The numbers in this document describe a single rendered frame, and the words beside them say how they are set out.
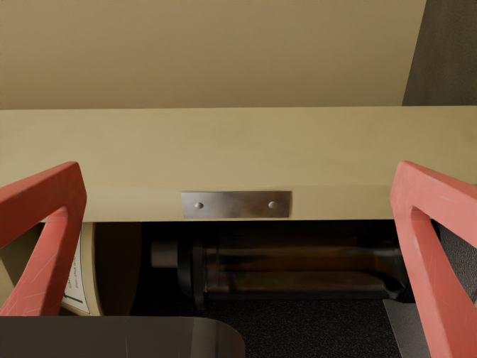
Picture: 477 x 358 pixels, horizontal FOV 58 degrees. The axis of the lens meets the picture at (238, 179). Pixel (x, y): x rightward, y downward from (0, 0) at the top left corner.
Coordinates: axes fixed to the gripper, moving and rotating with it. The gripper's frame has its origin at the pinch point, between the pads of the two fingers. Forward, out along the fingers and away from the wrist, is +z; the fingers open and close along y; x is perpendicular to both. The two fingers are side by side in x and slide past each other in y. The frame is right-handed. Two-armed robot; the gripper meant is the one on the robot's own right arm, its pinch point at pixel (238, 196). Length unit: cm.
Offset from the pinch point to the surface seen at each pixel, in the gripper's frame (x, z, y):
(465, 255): 17.6, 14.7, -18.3
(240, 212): 10.7, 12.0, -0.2
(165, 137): 8.7, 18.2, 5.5
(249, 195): 9.4, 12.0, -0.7
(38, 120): 8.8, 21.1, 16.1
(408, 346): 34.4, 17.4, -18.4
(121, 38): 13, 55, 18
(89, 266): 18.6, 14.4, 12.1
